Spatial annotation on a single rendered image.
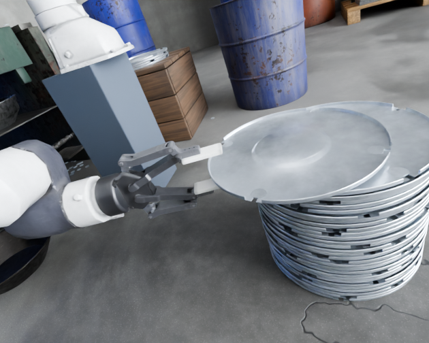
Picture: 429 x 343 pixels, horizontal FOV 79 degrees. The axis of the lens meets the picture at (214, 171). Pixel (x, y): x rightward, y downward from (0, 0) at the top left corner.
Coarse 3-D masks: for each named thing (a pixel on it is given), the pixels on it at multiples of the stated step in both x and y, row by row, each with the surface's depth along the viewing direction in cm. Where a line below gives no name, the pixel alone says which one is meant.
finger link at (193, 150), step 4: (168, 144) 43; (172, 144) 43; (176, 148) 44; (184, 148) 44; (188, 148) 44; (192, 148) 43; (196, 148) 43; (176, 152) 43; (180, 152) 43; (184, 152) 43; (188, 152) 43; (192, 152) 43; (196, 152) 44; (200, 152) 44; (184, 156) 44; (188, 156) 44
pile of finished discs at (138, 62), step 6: (144, 54) 127; (150, 54) 123; (156, 54) 116; (162, 54) 118; (168, 54) 124; (132, 60) 121; (138, 60) 112; (144, 60) 120; (150, 60) 121; (156, 60) 122; (132, 66) 113; (138, 66) 113; (144, 66) 114
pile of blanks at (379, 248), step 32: (384, 192) 32; (416, 192) 34; (288, 224) 41; (320, 224) 37; (352, 224) 35; (384, 224) 35; (416, 224) 37; (288, 256) 47; (320, 256) 42; (352, 256) 39; (384, 256) 39; (416, 256) 44; (320, 288) 46; (352, 288) 43; (384, 288) 44
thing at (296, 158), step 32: (256, 128) 54; (288, 128) 50; (320, 128) 47; (352, 128) 44; (384, 128) 40; (224, 160) 47; (256, 160) 44; (288, 160) 40; (320, 160) 39; (352, 160) 37; (384, 160) 34; (288, 192) 35; (320, 192) 33
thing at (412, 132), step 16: (368, 112) 48; (400, 112) 45; (416, 112) 43; (400, 128) 41; (416, 128) 40; (400, 144) 38; (416, 144) 37; (400, 160) 35; (416, 160) 34; (384, 176) 34; (352, 192) 32; (368, 192) 32
